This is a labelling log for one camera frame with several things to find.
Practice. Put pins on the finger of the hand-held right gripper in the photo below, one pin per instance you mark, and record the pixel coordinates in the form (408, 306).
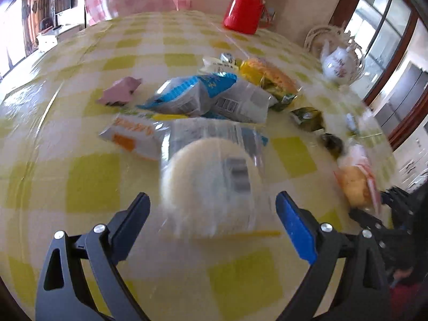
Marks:
(366, 220)
(399, 199)

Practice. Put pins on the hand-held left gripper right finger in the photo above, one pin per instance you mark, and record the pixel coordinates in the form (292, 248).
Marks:
(296, 227)

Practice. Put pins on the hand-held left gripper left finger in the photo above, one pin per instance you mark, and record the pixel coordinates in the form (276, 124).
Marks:
(132, 227)

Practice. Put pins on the bread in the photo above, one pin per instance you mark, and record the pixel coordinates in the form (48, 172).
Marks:
(356, 180)

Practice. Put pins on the round bun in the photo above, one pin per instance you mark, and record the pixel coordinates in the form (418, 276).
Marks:
(207, 180)

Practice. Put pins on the orange and white snack packet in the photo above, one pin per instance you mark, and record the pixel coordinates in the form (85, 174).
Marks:
(133, 137)

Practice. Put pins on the blue and white snack packet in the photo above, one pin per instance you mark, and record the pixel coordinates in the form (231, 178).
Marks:
(187, 93)

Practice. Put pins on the white tall cabinet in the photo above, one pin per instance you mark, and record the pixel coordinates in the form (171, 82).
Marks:
(414, 160)

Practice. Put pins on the person's red clothing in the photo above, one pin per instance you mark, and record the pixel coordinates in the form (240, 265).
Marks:
(406, 294)

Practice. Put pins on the small dark snack packet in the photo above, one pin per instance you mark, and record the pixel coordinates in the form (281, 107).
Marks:
(332, 143)

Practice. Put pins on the small pale wrapper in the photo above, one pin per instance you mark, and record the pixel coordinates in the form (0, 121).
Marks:
(351, 122)

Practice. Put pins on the green snack packet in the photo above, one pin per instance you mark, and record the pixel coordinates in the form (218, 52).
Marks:
(307, 117)

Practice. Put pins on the grey white snack packet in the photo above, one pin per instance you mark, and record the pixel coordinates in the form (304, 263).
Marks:
(244, 103)

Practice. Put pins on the pink snack packet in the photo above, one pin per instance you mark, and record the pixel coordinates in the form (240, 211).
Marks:
(120, 90)

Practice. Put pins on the white floral teapot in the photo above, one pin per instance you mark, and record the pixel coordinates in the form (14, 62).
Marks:
(336, 65)

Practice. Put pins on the yellow burger bun packet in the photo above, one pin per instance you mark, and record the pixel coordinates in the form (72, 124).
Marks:
(267, 77)

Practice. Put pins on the small white snack packet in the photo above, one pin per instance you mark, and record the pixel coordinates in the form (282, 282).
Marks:
(217, 65)

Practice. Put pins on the glass sliding door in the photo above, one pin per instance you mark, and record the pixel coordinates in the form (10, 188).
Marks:
(378, 16)

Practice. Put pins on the white ornate chair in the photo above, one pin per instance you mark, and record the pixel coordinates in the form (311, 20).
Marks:
(312, 35)

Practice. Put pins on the white television cabinet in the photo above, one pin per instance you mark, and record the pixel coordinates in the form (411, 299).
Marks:
(45, 40)

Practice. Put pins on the red thermos jug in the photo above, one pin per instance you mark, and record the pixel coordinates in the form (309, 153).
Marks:
(242, 10)

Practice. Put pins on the patterned brown curtain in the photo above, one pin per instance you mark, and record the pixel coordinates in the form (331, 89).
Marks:
(35, 13)

